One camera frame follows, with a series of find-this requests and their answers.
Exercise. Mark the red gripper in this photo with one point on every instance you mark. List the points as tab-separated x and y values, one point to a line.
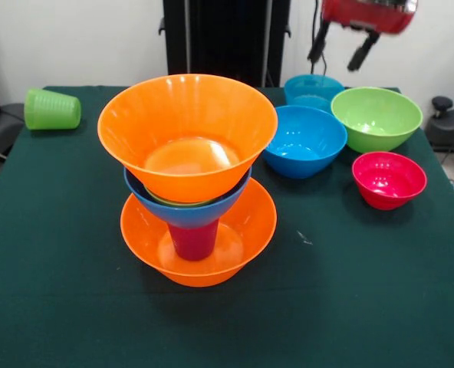
365	15

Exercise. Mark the large orange plastic bowl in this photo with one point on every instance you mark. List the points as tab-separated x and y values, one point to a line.
254	230
181	111

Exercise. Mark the small green plastic bowl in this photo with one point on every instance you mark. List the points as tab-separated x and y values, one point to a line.
181	203

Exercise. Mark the blue plastic bowl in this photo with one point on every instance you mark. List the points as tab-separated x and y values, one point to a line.
188	216
307	142

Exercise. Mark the purple plastic cup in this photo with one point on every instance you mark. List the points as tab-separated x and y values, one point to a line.
192	245

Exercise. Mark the green plastic cup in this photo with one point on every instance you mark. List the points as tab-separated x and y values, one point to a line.
52	109

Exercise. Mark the small translucent blue bowl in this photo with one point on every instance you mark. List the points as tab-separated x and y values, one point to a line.
313	90

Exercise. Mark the large green plastic bowl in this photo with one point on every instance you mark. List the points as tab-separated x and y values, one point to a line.
376	111

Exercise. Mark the small pink plastic bowl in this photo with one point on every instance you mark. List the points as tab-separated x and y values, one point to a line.
388	176

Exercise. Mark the black stand base with knob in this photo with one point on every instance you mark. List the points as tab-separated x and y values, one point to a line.
453	126

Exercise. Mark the dark green table cloth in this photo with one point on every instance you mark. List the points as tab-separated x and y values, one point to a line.
342	306

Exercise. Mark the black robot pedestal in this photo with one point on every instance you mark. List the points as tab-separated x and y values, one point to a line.
219	38

